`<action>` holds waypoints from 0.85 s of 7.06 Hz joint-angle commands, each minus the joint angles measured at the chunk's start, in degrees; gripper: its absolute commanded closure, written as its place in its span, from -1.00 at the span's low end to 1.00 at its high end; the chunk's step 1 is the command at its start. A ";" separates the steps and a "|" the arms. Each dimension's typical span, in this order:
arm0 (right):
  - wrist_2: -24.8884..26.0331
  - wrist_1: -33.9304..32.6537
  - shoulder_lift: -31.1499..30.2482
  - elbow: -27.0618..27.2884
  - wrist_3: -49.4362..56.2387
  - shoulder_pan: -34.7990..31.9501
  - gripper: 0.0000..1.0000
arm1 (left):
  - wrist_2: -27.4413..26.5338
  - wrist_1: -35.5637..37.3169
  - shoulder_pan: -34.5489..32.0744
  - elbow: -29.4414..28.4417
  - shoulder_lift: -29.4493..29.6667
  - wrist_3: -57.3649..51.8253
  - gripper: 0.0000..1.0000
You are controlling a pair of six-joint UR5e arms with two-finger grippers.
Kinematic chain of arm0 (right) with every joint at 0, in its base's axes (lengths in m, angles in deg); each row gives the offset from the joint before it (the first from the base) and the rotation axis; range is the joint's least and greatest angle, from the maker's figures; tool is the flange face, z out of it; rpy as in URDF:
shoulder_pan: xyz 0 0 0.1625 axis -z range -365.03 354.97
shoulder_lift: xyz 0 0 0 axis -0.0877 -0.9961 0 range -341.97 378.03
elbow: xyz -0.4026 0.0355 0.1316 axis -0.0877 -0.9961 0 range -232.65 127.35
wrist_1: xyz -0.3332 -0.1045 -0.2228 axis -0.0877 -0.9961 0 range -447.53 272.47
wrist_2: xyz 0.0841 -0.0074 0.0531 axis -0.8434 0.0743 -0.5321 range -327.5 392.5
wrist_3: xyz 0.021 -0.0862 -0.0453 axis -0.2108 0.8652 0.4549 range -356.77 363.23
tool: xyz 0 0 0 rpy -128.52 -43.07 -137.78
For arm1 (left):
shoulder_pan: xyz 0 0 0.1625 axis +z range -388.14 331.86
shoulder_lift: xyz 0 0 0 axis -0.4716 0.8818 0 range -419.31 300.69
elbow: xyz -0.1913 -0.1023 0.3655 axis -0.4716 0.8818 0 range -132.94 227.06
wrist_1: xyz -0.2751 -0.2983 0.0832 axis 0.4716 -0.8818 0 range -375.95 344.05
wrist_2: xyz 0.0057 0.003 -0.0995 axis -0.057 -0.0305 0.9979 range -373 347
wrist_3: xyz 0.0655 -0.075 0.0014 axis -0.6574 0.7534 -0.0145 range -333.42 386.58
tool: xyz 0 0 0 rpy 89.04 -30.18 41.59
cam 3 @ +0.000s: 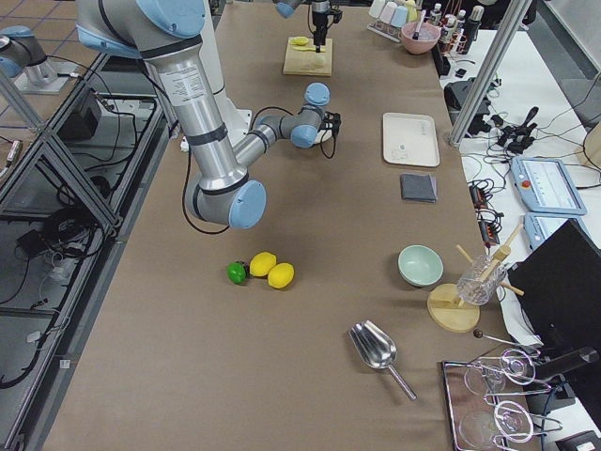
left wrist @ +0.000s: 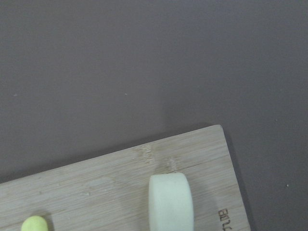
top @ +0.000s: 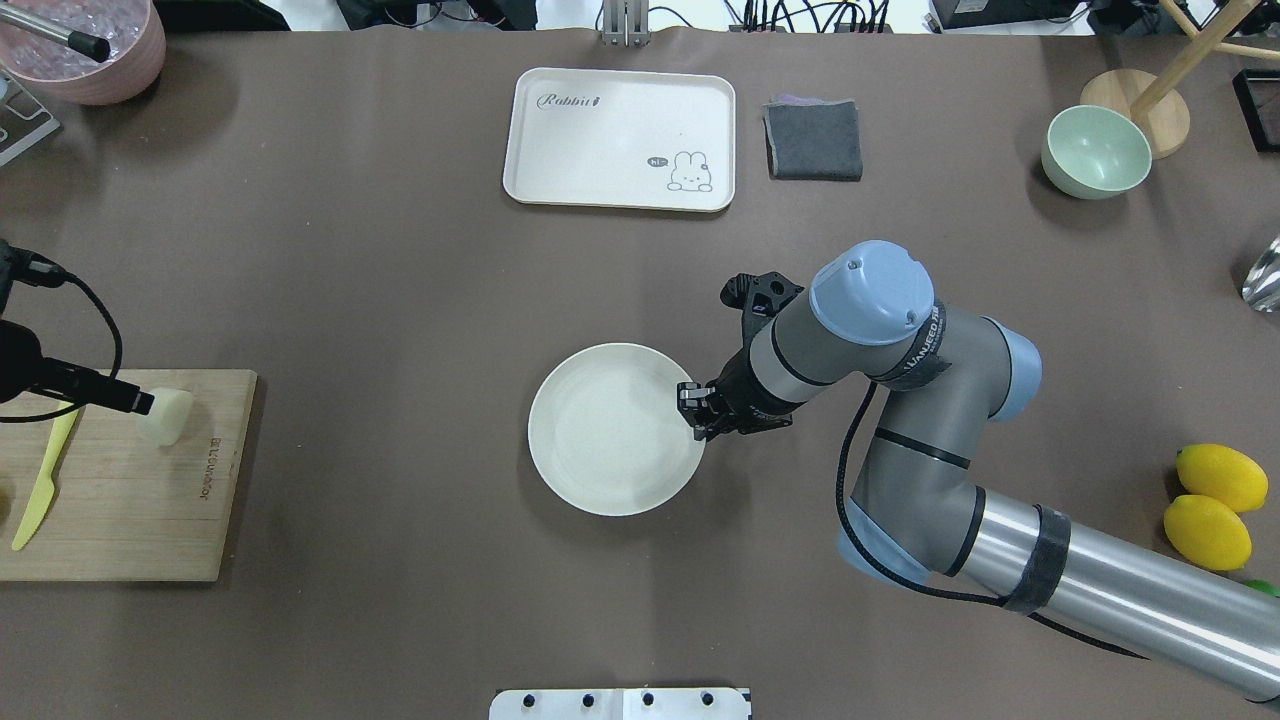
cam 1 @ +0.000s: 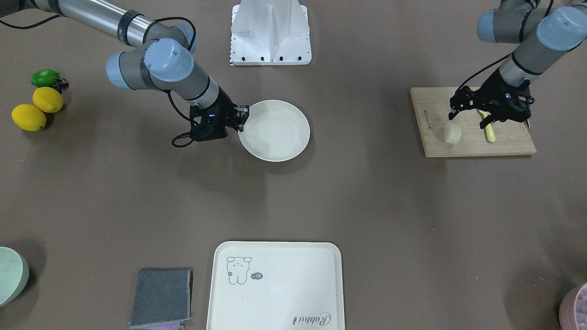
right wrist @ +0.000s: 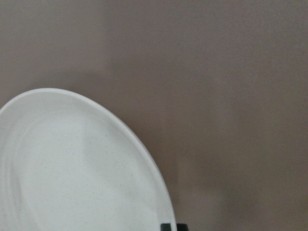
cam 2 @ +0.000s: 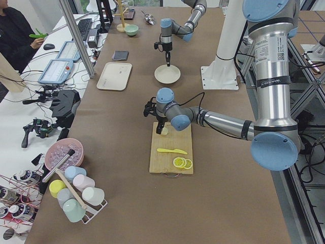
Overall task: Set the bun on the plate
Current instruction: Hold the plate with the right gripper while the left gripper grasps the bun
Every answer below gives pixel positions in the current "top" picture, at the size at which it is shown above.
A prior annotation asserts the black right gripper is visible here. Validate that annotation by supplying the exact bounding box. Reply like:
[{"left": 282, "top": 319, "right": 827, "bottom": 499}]
[{"left": 677, "top": 350, "right": 796, "bottom": 442}]

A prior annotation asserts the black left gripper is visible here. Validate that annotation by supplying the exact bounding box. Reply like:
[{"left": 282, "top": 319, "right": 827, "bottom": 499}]
[{"left": 26, "top": 357, "right": 155, "bottom": 416}]

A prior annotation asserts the white bun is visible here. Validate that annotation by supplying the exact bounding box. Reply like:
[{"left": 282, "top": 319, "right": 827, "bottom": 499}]
[{"left": 134, "top": 387, "right": 195, "bottom": 447}]

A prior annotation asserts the cream round plate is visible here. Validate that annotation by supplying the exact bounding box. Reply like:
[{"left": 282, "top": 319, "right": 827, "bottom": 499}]
[{"left": 527, "top": 342, "right": 705, "bottom": 518}]

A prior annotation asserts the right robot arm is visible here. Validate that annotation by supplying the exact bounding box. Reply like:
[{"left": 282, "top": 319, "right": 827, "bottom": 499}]
[{"left": 675, "top": 240, "right": 1277, "bottom": 710}]

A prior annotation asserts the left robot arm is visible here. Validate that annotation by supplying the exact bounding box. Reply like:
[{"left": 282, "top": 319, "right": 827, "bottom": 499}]
[{"left": 1, "top": 241, "right": 155, "bottom": 424}]

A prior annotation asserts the cream rabbit tray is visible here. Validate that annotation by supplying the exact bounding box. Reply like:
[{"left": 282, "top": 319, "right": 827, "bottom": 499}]
[{"left": 502, "top": 67, "right": 736, "bottom": 213}]

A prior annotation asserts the black tray corner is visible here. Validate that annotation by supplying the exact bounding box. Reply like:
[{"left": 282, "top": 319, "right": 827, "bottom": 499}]
[{"left": 1231, "top": 68, "right": 1279, "bottom": 152}]

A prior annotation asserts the yellow plastic knife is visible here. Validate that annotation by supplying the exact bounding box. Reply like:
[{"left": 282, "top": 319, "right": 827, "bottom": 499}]
[{"left": 12, "top": 402, "right": 81, "bottom": 552}]

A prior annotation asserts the wooden cutting board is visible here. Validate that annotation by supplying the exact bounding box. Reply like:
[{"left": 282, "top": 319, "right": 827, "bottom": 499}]
[{"left": 1, "top": 369, "right": 259, "bottom": 582}]

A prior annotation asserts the grey folded cloth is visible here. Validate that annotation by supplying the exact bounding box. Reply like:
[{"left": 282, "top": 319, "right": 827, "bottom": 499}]
[{"left": 763, "top": 95, "right": 864, "bottom": 182}]

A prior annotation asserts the pink ice bucket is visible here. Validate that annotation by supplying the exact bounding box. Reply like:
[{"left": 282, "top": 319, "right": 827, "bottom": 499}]
[{"left": 1, "top": 1, "right": 166, "bottom": 106}]

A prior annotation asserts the mint green bowl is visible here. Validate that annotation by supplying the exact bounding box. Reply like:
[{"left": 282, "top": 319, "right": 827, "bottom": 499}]
[{"left": 1039, "top": 105, "right": 1155, "bottom": 200}]

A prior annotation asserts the yellow lemon lower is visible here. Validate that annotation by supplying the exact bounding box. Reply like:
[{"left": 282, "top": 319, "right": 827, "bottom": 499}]
[{"left": 1162, "top": 495, "right": 1253, "bottom": 571}]

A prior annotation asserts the yellow lemon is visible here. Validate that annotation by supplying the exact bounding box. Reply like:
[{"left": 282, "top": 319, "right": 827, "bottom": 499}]
[
  {"left": 1162, "top": 495, "right": 1253, "bottom": 571},
  {"left": 1175, "top": 443, "right": 1270, "bottom": 512}
]

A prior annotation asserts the yellow lemon upper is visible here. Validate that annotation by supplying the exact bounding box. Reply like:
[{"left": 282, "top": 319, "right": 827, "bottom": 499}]
[{"left": 1175, "top": 443, "right": 1270, "bottom": 512}]

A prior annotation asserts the wooden cup stand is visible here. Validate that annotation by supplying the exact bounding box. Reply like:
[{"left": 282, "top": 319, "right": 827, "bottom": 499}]
[{"left": 1079, "top": 1, "right": 1279, "bottom": 159}]

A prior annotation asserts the steel scoop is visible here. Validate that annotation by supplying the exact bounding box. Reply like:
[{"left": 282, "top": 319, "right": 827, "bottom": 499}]
[{"left": 1240, "top": 236, "right": 1280, "bottom": 313}]

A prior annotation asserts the green lime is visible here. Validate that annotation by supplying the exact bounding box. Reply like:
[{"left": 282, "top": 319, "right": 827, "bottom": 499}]
[{"left": 1242, "top": 579, "right": 1280, "bottom": 598}]

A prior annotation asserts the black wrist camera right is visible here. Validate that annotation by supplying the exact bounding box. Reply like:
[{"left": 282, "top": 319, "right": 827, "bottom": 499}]
[{"left": 719, "top": 272, "right": 804, "bottom": 347}]

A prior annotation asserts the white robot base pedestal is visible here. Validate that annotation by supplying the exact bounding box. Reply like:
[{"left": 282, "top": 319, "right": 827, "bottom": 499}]
[{"left": 488, "top": 687, "right": 753, "bottom": 719}]

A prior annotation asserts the ice tongs handle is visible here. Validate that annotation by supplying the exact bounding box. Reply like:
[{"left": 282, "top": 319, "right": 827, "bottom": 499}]
[{"left": 1, "top": 1, "right": 111, "bottom": 63}]

